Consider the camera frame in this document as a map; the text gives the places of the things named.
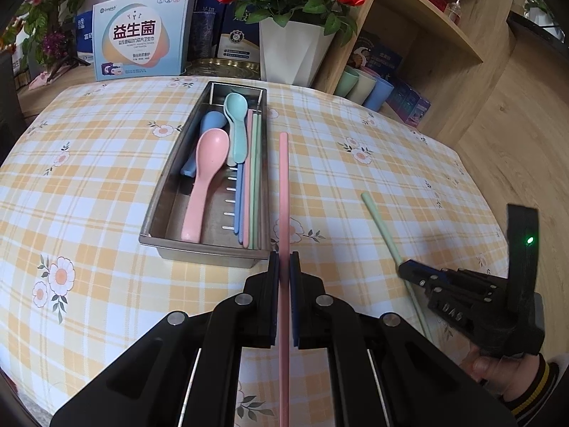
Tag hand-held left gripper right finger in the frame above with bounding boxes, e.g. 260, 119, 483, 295
289, 252, 519, 427

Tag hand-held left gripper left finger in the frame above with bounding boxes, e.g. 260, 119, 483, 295
50, 252, 281, 427

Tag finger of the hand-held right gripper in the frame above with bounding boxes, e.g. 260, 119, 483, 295
398, 265, 438, 296
402, 260, 447, 279

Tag green chopstick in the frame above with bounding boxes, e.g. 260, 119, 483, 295
360, 191, 435, 342
251, 107, 261, 250

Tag blue chopstick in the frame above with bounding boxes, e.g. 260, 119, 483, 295
235, 162, 245, 246

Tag pink chopstick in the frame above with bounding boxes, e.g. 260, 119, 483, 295
243, 111, 254, 248
278, 132, 292, 427

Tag stainless steel utensil tray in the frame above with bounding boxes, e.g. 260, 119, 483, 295
139, 80, 273, 270

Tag pink plastic spoon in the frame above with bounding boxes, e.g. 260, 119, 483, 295
180, 128, 231, 243

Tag teal plastic spoon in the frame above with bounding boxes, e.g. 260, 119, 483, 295
223, 91, 250, 165

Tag blue plastic spoon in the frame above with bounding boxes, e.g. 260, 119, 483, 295
180, 111, 230, 179

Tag person's right forearm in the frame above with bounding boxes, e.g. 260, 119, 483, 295
506, 355, 563, 420

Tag person's right hand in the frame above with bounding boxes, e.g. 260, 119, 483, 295
459, 350, 548, 406

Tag purple carton pack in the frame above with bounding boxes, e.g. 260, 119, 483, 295
386, 77, 432, 128

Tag blue plastic cup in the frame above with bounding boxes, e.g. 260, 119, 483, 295
364, 76, 395, 111

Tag pale green plastic cup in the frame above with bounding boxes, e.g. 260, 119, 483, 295
355, 70, 378, 103

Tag blue box with figures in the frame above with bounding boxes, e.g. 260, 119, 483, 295
350, 30, 404, 77

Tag yellow plaid floral tablecloth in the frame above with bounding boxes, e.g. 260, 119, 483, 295
0, 75, 513, 427

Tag gold metal tray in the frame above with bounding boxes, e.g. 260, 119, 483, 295
184, 57, 263, 82

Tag white flower pot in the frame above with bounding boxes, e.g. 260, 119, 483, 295
259, 17, 337, 88

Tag small glass bottle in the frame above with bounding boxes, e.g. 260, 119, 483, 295
445, 0, 464, 26

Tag dark patterned box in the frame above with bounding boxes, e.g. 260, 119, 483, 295
190, 0, 224, 61

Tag white and blue carton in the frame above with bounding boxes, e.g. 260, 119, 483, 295
91, 0, 197, 83

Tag pink flower plant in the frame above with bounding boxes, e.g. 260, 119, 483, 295
12, 0, 124, 69

